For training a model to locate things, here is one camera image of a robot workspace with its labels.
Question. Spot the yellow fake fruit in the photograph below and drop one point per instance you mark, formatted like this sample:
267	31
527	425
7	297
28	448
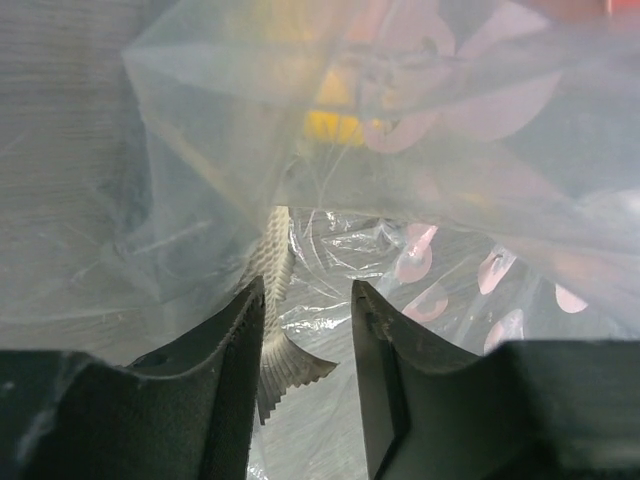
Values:
329	126

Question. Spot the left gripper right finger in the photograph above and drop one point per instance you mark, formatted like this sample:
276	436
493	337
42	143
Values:
542	409

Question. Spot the clear zip top bag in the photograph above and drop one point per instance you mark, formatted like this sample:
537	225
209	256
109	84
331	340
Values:
145	143

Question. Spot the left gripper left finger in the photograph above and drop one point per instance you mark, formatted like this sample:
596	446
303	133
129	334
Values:
182	411

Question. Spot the grey fake fish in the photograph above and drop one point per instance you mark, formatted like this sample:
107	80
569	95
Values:
283	363

